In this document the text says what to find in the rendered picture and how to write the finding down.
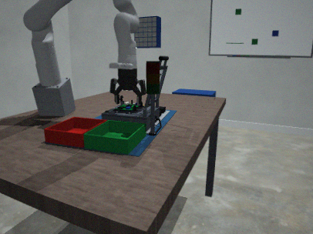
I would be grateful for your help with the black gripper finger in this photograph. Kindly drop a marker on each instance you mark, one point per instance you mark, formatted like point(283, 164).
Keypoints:
point(137, 91)
point(114, 90)

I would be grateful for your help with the green open-top bin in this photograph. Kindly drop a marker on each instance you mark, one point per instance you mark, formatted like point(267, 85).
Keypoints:
point(115, 136)

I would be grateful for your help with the red open-top bin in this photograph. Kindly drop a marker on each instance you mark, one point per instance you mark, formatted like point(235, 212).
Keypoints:
point(75, 127)

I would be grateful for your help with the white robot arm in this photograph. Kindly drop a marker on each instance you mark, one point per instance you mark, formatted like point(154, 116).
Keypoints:
point(38, 20)

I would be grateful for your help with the green circuit board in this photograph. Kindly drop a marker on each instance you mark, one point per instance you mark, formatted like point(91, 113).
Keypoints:
point(127, 106)

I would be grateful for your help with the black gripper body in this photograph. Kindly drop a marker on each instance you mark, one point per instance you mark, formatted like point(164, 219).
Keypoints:
point(127, 75)

